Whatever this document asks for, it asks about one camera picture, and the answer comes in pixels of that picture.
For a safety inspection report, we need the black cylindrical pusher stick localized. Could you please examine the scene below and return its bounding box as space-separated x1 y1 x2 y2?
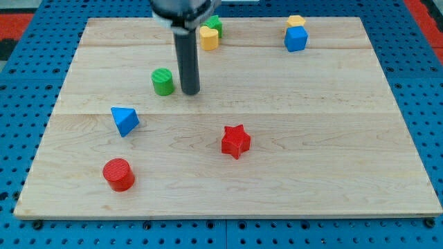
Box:
174 30 200 95

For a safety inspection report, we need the red cylinder block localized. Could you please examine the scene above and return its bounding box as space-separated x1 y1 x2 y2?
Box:
102 158 135 192

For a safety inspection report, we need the green star block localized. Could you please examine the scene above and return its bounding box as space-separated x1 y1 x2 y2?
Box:
202 15 223 38

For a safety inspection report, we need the yellow heart block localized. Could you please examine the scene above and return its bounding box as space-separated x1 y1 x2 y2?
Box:
199 26 219 51

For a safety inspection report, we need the green cylinder block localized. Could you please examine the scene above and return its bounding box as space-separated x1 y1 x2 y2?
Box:
151 68 174 96

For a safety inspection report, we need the light wooden board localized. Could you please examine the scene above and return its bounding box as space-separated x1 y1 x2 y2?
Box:
14 17 442 220

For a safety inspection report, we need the grey robot arm end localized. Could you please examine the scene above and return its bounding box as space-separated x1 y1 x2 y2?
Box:
149 0 222 35

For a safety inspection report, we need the blue cube block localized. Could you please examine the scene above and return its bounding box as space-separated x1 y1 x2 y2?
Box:
284 26 309 52

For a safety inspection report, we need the blue triangle block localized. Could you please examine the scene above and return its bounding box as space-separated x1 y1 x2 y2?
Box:
111 107 139 137

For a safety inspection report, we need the yellow hexagon block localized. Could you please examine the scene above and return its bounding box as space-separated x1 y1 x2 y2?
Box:
284 15 306 33

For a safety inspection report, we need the red star block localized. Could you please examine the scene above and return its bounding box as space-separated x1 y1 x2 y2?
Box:
221 124 251 160

